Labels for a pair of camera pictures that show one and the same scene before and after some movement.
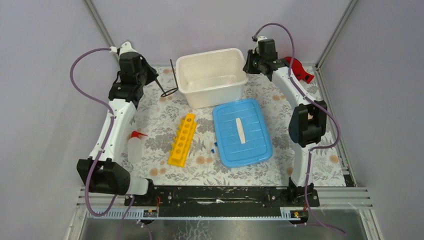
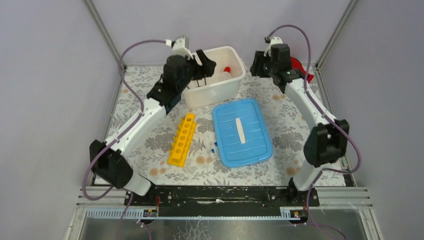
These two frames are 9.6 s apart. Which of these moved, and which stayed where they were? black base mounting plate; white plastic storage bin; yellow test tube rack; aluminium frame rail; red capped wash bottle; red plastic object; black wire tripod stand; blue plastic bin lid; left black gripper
Moved: black wire tripod stand; left black gripper; red capped wash bottle
Stayed: red plastic object; yellow test tube rack; aluminium frame rail; black base mounting plate; blue plastic bin lid; white plastic storage bin
